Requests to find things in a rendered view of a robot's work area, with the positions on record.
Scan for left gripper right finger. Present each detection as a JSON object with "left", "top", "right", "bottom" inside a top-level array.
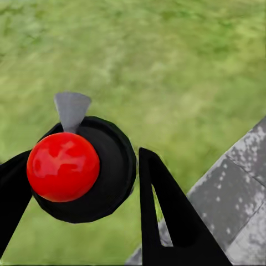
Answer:
[{"left": 137, "top": 148, "right": 233, "bottom": 266}]

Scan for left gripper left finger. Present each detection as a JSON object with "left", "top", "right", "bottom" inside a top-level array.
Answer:
[{"left": 0, "top": 150, "right": 33, "bottom": 258}]

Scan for pesticide atomizer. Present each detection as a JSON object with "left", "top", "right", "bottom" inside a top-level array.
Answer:
[{"left": 26, "top": 91, "right": 138, "bottom": 223}]

